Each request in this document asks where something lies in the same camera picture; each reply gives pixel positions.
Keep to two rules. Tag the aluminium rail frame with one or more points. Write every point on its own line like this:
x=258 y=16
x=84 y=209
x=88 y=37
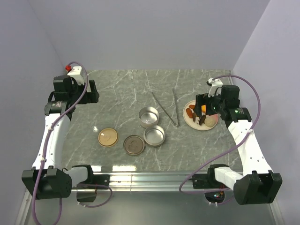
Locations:
x=162 y=181

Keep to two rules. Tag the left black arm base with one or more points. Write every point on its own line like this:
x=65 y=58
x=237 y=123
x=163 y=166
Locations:
x=93 y=179

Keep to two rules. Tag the white steamed bun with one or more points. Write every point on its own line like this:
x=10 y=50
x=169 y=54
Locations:
x=210 y=122

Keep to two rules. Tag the brown steel lunch container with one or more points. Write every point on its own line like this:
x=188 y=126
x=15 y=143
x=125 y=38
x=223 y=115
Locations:
x=154 y=135

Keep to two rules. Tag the beige steel lunch container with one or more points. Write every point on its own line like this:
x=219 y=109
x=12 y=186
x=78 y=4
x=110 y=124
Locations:
x=148 y=116

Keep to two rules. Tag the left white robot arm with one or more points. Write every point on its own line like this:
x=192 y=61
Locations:
x=46 y=178

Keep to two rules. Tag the brown round lid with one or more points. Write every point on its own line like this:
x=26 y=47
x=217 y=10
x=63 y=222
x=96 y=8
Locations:
x=134 y=145

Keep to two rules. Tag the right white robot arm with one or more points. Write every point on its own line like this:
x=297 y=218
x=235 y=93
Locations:
x=258 y=184

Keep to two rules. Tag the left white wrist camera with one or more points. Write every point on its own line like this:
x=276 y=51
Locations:
x=75 y=72

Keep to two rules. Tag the brown mushroom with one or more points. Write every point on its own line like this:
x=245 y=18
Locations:
x=194 y=117

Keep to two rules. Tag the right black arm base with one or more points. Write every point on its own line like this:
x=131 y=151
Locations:
x=208 y=181

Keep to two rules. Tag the beige round lid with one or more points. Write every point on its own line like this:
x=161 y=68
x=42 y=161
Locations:
x=108 y=137

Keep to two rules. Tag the orange sweet potato piece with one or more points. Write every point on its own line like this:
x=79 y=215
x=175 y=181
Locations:
x=203 y=108

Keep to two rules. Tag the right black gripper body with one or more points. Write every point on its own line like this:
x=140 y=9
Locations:
x=213 y=104

